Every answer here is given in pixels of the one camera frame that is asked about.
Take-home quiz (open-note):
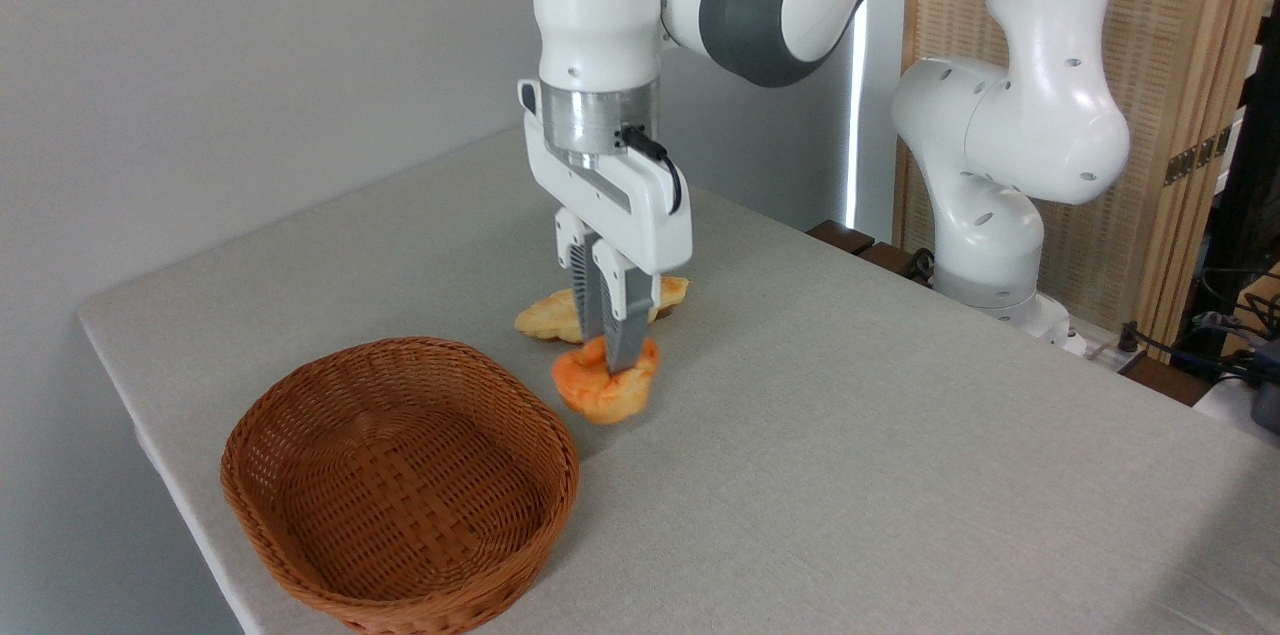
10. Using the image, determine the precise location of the brown woven wicker basket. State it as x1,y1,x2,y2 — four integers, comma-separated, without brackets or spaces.
220,336,581,635

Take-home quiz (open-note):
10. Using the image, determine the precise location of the orange muffin-shaped bread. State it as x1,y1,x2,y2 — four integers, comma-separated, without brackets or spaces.
551,336,660,426

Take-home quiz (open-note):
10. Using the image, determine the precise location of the long pale leaf-shaped bread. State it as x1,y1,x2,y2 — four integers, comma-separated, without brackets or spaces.
514,276,690,345

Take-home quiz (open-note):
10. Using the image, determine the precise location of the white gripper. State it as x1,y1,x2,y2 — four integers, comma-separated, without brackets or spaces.
523,110,694,374

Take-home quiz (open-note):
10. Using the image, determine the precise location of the metal screen hinge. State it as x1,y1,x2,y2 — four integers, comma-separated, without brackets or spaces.
1163,127,1233,188

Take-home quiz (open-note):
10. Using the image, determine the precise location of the dark brown wooden slat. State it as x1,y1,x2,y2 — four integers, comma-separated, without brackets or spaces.
1120,355,1213,407
859,242,931,282
806,220,876,257

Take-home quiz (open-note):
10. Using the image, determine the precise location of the black cable bundle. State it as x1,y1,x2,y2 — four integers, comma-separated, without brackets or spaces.
1115,265,1280,388

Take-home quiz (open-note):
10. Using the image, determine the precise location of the grey blue box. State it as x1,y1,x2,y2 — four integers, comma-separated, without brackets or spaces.
1248,340,1280,436

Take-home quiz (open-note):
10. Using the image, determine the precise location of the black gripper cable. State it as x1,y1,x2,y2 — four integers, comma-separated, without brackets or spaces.
617,125,686,217

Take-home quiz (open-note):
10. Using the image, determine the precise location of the black vertical stand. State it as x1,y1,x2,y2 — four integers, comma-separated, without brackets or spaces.
1178,0,1280,346

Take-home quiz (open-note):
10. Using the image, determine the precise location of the grey tablecloth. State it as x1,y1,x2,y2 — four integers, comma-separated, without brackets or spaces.
77,125,1280,635

